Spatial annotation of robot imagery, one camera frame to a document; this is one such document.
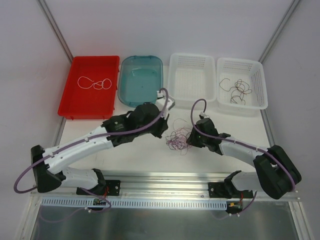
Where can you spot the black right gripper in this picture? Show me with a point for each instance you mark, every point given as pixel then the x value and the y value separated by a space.
pixel 194 139

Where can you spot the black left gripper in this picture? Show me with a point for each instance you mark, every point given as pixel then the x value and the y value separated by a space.
pixel 161 124

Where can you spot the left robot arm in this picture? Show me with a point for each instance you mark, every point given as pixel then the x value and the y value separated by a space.
pixel 54 170

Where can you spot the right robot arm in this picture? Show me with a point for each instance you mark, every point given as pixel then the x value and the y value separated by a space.
pixel 275 174

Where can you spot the teal transparent plastic bin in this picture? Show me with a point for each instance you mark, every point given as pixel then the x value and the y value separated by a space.
pixel 139 80

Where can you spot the white perforated basket left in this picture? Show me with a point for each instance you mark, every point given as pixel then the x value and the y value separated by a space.
pixel 191 77

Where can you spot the white perforated basket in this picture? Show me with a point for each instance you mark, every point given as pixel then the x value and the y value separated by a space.
pixel 240 86
pixel 191 77

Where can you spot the white perforated basket right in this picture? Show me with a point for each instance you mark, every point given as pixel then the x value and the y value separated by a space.
pixel 240 86

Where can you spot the red plastic tray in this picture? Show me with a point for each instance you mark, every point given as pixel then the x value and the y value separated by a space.
pixel 90 88

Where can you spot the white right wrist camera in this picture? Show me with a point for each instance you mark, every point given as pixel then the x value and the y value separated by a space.
pixel 202 115

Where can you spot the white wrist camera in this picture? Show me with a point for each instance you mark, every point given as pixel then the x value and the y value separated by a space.
pixel 202 115
pixel 163 99

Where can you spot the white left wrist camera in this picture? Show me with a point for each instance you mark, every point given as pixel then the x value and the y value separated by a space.
pixel 163 99

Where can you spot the aluminium mounting rail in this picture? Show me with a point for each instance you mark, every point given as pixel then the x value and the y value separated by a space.
pixel 161 185

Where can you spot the white slotted cable duct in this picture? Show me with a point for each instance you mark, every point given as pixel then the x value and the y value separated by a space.
pixel 93 202

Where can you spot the right aluminium frame post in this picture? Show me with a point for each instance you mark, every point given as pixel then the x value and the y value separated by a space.
pixel 279 29

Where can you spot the aluminium frame post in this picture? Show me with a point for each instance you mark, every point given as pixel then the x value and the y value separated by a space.
pixel 279 29
pixel 55 28

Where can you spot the left aluminium frame post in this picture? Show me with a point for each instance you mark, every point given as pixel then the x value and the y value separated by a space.
pixel 55 28

